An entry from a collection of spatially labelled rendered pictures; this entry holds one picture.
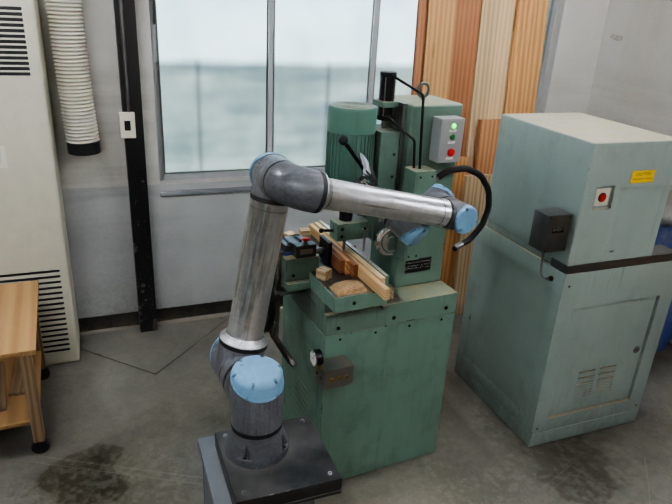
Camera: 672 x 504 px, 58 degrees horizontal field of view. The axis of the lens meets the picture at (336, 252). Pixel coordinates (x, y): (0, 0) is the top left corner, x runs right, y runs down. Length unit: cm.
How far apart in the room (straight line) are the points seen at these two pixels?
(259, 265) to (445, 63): 225
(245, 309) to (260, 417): 31
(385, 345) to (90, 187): 184
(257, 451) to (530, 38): 302
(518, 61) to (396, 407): 231
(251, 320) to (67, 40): 178
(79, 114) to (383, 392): 190
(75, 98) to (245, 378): 185
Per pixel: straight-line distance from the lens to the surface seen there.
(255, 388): 172
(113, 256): 360
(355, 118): 214
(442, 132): 223
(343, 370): 225
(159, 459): 284
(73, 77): 315
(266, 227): 173
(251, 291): 179
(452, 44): 374
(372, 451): 269
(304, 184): 160
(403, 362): 249
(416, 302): 237
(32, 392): 280
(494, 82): 397
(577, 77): 451
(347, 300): 213
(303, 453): 191
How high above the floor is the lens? 186
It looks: 23 degrees down
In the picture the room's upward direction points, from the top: 3 degrees clockwise
